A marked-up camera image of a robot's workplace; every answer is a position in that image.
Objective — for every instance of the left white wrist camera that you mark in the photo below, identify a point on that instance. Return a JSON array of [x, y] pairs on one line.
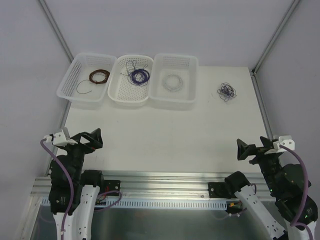
[[61, 138]]

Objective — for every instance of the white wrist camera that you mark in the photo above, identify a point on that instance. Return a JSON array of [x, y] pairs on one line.
[[281, 145], [61, 138]]

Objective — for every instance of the right white perforated basket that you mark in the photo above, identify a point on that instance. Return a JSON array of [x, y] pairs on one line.
[[174, 79]]

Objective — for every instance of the aluminium frame post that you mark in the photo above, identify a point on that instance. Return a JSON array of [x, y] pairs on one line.
[[280, 27], [56, 30]]

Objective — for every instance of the left white perforated basket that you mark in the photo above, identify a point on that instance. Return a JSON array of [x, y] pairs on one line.
[[87, 78]]

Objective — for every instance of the white slotted cable duct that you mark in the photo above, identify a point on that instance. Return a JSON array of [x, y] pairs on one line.
[[173, 204]]

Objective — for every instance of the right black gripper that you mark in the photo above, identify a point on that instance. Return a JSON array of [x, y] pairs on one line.
[[260, 151]]

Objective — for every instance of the aluminium mounting rail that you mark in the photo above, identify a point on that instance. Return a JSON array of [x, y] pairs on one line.
[[162, 185]]

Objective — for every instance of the white perforated basket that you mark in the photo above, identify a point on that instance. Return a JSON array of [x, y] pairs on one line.
[[87, 78], [128, 86], [174, 79]]

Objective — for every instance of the left aluminium frame post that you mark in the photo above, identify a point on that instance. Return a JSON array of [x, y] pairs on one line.
[[56, 30]]

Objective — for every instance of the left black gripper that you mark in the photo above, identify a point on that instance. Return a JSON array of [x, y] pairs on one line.
[[78, 143]]

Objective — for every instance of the middle white perforated basket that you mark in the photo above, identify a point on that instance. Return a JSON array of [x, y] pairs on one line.
[[128, 86]]

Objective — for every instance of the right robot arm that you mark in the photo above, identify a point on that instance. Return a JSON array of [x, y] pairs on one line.
[[286, 177]]

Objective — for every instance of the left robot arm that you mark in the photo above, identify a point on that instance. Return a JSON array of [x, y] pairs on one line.
[[73, 190]]

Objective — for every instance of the right aluminium frame post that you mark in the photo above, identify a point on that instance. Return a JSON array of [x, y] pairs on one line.
[[280, 27]]

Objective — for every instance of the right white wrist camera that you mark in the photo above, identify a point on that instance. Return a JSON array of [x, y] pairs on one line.
[[281, 145]]

